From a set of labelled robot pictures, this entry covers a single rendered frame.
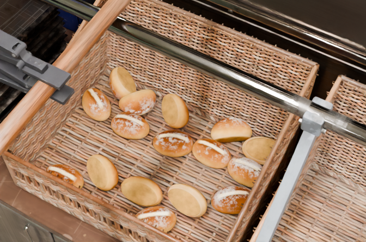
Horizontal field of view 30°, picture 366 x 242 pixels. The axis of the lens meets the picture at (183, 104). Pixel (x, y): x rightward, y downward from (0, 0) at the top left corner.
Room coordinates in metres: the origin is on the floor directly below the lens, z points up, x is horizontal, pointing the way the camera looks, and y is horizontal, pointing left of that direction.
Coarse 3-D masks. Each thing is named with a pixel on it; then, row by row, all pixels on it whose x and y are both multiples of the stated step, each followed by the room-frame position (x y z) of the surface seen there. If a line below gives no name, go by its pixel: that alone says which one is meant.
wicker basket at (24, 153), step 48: (96, 0) 1.15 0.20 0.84; (144, 0) 1.15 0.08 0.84; (96, 48) 1.12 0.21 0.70; (144, 48) 1.11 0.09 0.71; (240, 48) 1.01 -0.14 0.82; (192, 96) 1.02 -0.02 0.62; (240, 96) 0.96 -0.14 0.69; (48, 144) 0.91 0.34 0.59; (96, 144) 0.90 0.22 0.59; (240, 144) 0.89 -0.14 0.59; (288, 144) 0.82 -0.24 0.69; (48, 192) 0.76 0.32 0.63; (96, 192) 0.77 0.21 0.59; (144, 240) 0.62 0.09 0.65; (192, 240) 0.64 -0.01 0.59; (240, 240) 0.62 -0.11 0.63
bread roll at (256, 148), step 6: (252, 138) 0.87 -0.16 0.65; (258, 138) 0.87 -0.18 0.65; (264, 138) 0.87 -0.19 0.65; (270, 138) 0.87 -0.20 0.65; (246, 144) 0.85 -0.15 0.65; (252, 144) 0.85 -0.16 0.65; (258, 144) 0.85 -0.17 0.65; (264, 144) 0.85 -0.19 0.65; (270, 144) 0.85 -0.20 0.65; (246, 150) 0.84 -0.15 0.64; (252, 150) 0.84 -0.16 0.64; (258, 150) 0.84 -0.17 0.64; (264, 150) 0.84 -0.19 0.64; (270, 150) 0.84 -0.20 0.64; (246, 156) 0.83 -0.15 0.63; (252, 156) 0.83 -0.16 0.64; (258, 156) 0.83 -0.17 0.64; (264, 156) 0.82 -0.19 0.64; (258, 162) 0.82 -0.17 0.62; (264, 162) 0.82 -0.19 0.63
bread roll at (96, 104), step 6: (90, 90) 1.03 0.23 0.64; (96, 90) 1.03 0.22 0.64; (84, 96) 1.02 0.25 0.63; (90, 96) 1.01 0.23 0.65; (96, 96) 1.01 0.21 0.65; (102, 96) 1.01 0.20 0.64; (84, 102) 1.01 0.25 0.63; (90, 102) 1.00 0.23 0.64; (96, 102) 0.99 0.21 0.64; (102, 102) 1.00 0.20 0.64; (108, 102) 1.01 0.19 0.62; (84, 108) 1.00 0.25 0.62; (90, 108) 0.98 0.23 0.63; (96, 108) 0.98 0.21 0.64; (102, 108) 0.98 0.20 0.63; (108, 108) 0.99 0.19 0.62; (90, 114) 0.98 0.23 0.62; (96, 114) 0.97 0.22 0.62; (102, 114) 0.97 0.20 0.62; (108, 114) 0.98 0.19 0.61; (102, 120) 0.97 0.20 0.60
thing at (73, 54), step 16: (112, 0) 0.79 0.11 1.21; (128, 0) 0.80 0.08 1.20; (96, 16) 0.75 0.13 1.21; (112, 16) 0.76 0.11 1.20; (80, 32) 0.73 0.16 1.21; (96, 32) 0.73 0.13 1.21; (80, 48) 0.69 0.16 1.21; (64, 64) 0.66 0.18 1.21; (32, 96) 0.60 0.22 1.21; (48, 96) 0.61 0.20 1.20; (16, 112) 0.57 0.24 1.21; (32, 112) 0.58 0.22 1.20; (0, 128) 0.55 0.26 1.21; (16, 128) 0.55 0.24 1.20; (0, 144) 0.52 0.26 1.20
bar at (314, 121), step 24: (48, 0) 0.84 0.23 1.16; (72, 0) 0.83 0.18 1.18; (120, 24) 0.77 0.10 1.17; (168, 48) 0.72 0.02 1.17; (216, 72) 0.66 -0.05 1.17; (240, 72) 0.66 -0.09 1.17; (264, 96) 0.62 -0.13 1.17; (288, 96) 0.61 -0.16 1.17; (312, 120) 0.57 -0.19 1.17; (336, 120) 0.56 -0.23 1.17; (312, 144) 0.56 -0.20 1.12; (288, 168) 0.53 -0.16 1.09; (288, 192) 0.50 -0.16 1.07; (264, 240) 0.45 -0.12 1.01
